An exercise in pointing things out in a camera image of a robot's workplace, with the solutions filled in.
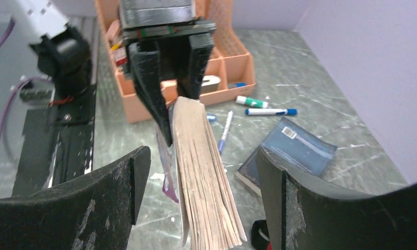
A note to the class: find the blue tipped white marker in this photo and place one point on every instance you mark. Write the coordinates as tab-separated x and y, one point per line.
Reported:
270	112

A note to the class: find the dark blue notebook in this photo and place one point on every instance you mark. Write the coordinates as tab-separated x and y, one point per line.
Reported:
288	162

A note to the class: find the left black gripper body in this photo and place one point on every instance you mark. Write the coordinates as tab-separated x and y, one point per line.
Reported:
154	20

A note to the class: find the white tape dispenser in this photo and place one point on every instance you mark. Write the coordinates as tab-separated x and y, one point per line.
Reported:
210	83

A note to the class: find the purple sticker book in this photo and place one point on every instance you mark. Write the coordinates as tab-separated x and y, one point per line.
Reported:
196	180

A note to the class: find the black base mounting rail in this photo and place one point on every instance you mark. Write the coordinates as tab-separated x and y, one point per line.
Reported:
58	144

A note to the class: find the blue utility knife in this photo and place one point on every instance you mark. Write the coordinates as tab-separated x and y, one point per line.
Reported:
211	118

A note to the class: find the green capped white marker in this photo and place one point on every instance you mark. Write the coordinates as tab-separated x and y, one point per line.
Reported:
251	102

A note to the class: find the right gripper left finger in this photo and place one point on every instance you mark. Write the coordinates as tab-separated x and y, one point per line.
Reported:
94	211

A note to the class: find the blue capped white marker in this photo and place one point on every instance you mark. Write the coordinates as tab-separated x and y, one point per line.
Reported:
221	143

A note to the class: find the red student backpack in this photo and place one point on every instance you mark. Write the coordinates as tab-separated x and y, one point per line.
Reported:
259	235

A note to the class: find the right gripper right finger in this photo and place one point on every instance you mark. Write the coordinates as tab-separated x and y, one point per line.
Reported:
306	212

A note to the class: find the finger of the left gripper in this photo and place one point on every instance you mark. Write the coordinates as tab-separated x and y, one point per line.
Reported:
144	58
193	59

